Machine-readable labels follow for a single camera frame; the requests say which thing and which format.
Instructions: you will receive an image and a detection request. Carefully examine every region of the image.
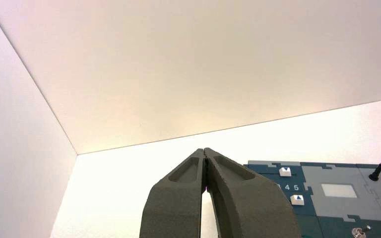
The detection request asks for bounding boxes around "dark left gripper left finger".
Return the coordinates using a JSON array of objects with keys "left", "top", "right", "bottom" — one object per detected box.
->
[{"left": 139, "top": 148, "right": 207, "bottom": 238}]

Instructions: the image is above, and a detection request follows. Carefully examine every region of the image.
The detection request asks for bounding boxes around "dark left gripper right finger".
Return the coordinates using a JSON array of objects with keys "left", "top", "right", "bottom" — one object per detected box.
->
[{"left": 205, "top": 147, "right": 302, "bottom": 238}]

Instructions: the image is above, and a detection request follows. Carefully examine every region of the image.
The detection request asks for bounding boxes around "white slider knob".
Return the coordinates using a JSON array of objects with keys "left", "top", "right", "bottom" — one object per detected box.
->
[{"left": 290, "top": 194, "right": 306, "bottom": 207}]

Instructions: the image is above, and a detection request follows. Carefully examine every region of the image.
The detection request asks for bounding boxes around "teal and grey control box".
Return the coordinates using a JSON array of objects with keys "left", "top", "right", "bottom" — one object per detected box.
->
[{"left": 245, "top": 160, "right": 381, "bottom": 238}]

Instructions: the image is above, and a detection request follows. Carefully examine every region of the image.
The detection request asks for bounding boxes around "white display window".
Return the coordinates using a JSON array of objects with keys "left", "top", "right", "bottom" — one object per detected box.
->
[{"left": 320, "top": 183, "right": 358, "bottom": 199}]

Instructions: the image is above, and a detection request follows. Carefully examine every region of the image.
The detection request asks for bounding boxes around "metal toggle switch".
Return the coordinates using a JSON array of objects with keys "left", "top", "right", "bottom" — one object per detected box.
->
[{"left": 351, "top": 225, "right": 372, "bottom": 238}]

